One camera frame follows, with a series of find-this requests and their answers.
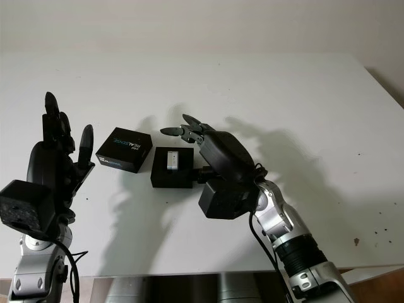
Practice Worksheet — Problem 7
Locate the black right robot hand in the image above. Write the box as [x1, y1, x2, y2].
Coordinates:
[160, 114, 257, 184]

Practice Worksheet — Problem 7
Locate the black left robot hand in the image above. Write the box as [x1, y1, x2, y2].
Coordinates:
[27, 91, 96, 218]

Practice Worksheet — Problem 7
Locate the small silver camera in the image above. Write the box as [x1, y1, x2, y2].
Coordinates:
[166, 150, 179, 174]

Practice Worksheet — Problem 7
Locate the black box base with foam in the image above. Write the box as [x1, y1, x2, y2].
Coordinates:
[150, 146, 195, 189]

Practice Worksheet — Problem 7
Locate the black printed RealSense box lid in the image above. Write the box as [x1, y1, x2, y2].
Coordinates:
[95, 127, 153, 174]

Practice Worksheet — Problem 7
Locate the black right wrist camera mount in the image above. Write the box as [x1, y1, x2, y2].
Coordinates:
[198, 178, 253, 219]

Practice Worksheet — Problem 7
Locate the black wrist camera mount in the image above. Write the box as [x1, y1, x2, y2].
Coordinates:
[0, 179, 55, 234]
[198, 178, 253, 219]

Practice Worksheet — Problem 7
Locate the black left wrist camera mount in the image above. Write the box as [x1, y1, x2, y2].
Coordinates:
[0, 179, 55, 234]

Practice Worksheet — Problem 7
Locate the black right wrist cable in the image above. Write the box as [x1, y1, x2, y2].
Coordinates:
[248, 162, 294, 303]

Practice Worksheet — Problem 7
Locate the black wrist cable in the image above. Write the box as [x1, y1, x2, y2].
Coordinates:
[47, 235, 89, 303]
[248, 162, 294, 303]

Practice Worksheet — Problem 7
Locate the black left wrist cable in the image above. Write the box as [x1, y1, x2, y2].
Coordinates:
[47, 235, 89, 303]

